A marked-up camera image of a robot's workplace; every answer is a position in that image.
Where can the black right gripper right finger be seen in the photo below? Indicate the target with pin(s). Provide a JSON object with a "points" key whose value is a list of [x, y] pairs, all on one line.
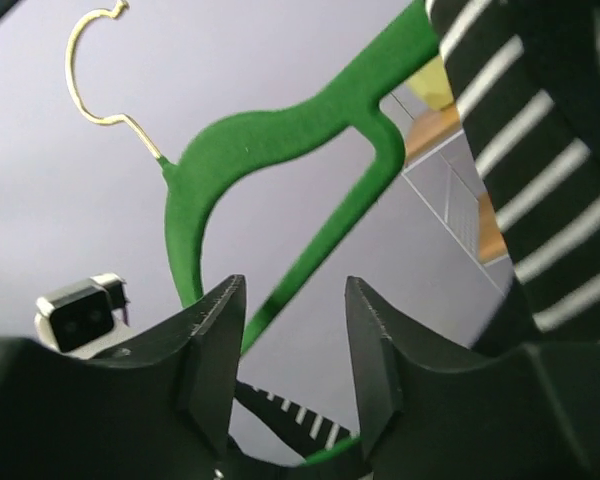
{"points": [[429, 408]]}

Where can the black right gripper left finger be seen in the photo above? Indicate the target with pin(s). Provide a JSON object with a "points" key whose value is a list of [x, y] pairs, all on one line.
{"points": [[157, 406]]}

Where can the black white striped top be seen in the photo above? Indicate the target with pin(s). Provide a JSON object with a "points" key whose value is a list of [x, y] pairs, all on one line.
{"points": [[525, 76]]}

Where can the bright green clothes hanger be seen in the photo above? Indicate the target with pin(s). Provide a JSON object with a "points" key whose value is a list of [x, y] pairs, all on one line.
{"points": [[236, 146]]}

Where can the yellow faceted cup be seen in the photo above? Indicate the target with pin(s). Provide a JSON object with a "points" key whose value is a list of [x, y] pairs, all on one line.
{"points": [[431, 85]]}

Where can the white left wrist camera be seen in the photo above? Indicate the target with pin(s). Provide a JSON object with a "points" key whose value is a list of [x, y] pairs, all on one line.
{"points": [[84, 318]]}

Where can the white wire shelf unit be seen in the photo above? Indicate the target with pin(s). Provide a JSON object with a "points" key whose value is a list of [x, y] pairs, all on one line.
{"points": [[439, 169]]}

